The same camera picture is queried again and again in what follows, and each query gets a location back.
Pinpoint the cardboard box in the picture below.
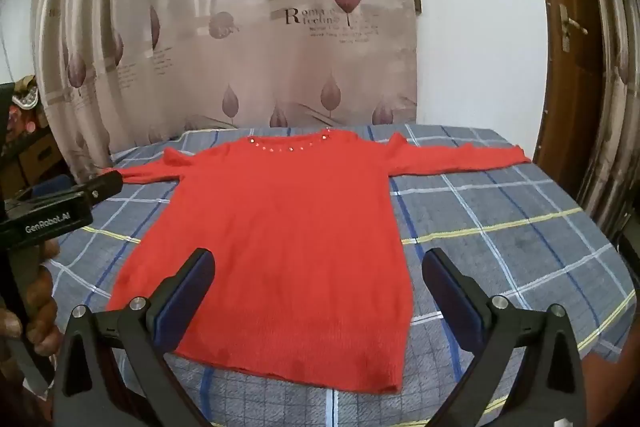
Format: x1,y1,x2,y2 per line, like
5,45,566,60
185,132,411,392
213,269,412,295
10,127,68,204

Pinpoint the leaf print curtain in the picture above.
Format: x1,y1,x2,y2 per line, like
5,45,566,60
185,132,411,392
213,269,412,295
30,0,419,182

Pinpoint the floral patterned cloth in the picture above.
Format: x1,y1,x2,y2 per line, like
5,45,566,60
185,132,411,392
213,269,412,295
6,76,51,158

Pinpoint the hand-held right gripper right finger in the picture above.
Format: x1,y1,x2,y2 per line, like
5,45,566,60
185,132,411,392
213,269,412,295
421,248,588,427

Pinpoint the beige striped curtain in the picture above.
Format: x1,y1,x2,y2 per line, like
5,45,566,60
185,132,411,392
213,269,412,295
570,0,640,240

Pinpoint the red knit sweater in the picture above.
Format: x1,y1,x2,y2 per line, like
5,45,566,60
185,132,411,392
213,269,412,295
102,129,532,395

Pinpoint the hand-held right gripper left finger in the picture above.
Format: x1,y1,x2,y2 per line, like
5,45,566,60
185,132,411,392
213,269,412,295
52,248,217,427

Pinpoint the brown wooden door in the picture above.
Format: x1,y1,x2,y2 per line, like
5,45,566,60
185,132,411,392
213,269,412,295
520,0,607,210

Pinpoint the metal door handle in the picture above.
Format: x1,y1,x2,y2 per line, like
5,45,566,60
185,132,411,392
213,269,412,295
559,4,589,54

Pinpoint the person's left hand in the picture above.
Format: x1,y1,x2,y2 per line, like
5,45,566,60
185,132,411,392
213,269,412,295
0,238,63,360

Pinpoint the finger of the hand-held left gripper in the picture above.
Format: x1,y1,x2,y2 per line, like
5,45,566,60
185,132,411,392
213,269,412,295
70,170,124,208

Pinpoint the grey plaid blanket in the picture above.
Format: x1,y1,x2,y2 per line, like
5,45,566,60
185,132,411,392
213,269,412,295
50,123,636,427

